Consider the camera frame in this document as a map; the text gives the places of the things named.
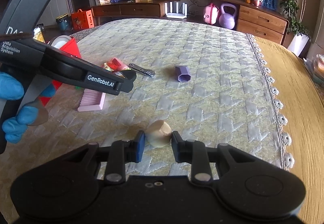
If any pink small case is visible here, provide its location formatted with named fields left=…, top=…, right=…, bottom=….
left=203, top=3, right=219, bottom=25

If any red metal tin box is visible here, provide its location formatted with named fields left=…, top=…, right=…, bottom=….
left=37, top=37, right=83, bottom=107

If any white wifi router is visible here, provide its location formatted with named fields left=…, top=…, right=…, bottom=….
left=164, top=2, right=188, bottom=20

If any teal bucket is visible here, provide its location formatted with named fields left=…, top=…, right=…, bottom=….
left=55, top=14, right=72, bottom=31

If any wooden tv cabinet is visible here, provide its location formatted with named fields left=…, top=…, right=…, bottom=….
left=92, top=0, right=289, bottom=44

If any purple kettlebell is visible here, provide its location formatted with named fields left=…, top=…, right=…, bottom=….
left=218, top=3, right=237, bottom=30

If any round gold tin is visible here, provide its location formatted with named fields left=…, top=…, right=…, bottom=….
left=48, top=35, right=71, bottom=49

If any silver nail clipper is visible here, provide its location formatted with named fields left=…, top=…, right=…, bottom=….
left=128, top=63, right=155, bottom=78

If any quilted table mat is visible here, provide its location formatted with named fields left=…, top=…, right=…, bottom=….
left=1, top=19, right=294, bottom=223

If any blue gloved hand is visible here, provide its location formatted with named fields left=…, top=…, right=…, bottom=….
left=1, top=71, right=56, bottom=153

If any purple hexagonal cap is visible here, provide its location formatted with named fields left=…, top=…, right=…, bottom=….
left=175, top=65, right=191, bottom=82

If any pink plastic tray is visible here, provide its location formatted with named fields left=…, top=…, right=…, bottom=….
left=77, top=89, right=106, bottom=112

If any orange gift box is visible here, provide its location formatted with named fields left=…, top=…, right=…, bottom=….
left=71, top=9, right=94, bottom=30

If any white yellow cylinder bottle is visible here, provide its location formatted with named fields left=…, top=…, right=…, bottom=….
left=33, top=27, right=45, bottom=43

